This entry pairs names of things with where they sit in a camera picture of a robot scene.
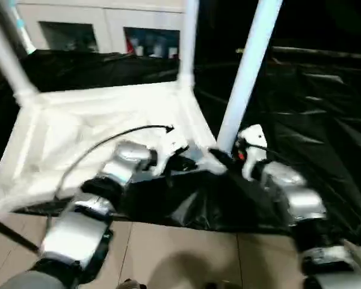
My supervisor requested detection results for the black metal stand leg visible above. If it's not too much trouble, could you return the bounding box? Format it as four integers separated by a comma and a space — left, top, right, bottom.
0, 221, 40, 254

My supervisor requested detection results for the white plastic table top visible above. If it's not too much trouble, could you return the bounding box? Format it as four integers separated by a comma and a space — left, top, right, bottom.
0, 81, 227, 218

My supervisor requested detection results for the grey metal rod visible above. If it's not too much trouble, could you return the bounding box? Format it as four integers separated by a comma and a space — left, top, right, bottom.
270, 46, 361, 61

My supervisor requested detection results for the white cabinet with glass doors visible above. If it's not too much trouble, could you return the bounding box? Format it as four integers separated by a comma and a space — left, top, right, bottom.
16, 0, 185, 58

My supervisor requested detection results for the black case with gold label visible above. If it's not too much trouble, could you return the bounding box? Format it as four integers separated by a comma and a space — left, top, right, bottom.
195, 0, 274, 70

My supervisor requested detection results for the black mat cover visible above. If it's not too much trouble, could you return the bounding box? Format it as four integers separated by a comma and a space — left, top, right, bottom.
0, 46, 361, 246

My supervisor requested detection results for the dark robot foot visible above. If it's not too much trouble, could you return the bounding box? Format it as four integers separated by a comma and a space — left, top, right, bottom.
119, 278, 146, 289

